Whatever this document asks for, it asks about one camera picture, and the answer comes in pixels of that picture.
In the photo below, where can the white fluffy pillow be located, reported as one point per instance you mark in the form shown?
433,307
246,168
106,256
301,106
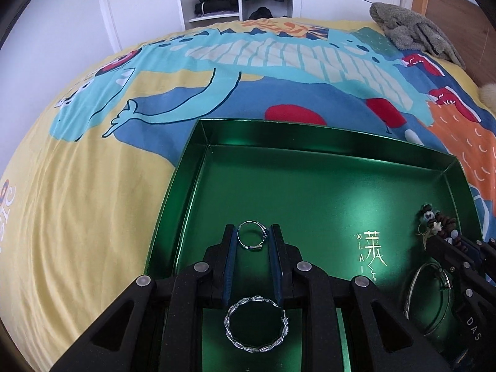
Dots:
487,96

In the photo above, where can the wooden headboard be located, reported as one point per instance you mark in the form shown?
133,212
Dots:
468,28

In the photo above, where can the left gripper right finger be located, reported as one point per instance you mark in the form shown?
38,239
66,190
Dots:
299,285

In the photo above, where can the black bag wardrobe bottom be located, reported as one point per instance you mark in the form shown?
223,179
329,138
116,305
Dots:
261,13

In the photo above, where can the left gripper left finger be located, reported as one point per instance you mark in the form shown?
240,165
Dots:
204,285

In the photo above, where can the yellow dinosaur bedspread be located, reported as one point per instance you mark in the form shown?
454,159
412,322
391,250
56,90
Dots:
82,193

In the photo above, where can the grey crumpled towel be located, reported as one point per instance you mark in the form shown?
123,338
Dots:
409,30

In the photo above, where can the white door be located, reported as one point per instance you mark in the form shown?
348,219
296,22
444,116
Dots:
129,22

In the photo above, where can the black folded clothes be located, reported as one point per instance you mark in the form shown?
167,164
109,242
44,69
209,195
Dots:
203,7

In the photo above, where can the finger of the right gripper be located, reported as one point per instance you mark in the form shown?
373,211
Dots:
466,274
481,253

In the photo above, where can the silver twisted hoop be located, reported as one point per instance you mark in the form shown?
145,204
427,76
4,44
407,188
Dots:
256,324

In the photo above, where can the rose gold thin bangle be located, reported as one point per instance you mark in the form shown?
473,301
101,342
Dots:
428,298

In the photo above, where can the green metallic tray box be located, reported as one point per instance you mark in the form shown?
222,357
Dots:
349,201

